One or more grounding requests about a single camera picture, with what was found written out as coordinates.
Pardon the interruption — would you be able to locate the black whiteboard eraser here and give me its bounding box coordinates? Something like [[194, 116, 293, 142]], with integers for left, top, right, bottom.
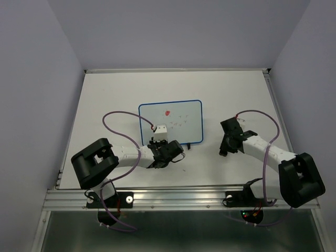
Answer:
[[219, 146, 228, 157]]

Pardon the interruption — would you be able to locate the blue framed whiteboard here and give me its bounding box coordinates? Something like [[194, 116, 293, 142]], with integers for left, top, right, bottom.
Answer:
[[138, 100, 204, 145]]

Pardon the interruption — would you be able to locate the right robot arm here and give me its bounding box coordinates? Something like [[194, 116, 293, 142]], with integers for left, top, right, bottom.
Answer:
[[219, 117, 326, 208]]

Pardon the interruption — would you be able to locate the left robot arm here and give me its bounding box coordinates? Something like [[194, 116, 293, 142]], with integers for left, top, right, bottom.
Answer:
[[71, 138, 185, 207]]

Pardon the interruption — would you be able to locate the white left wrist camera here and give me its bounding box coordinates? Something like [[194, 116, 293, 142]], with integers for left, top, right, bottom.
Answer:
[[153, 124, 168, 142]]

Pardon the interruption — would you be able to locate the aluminium right side rail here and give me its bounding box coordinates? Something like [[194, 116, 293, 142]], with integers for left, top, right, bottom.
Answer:
[[263, 69, 298, 154]]

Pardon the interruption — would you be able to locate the aluminium front mounting rail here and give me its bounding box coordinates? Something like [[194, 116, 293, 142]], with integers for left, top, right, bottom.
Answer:
[[43, 185, 321, 211]]

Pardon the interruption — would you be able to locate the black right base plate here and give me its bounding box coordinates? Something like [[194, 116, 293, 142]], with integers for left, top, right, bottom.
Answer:
[[222, 191, 266, 208]]

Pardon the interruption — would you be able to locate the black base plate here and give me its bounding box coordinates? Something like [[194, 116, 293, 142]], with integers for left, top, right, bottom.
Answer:
[[84, 191, 134, 209], [222, 191, 266, 208]]

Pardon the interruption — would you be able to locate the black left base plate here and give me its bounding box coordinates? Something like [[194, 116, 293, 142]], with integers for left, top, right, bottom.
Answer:
[[84, 191, 134, 209]]

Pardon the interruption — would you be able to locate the aluminium table edge rail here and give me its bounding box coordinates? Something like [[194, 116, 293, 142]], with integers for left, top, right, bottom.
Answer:
[[84, 68, 271, 74]]

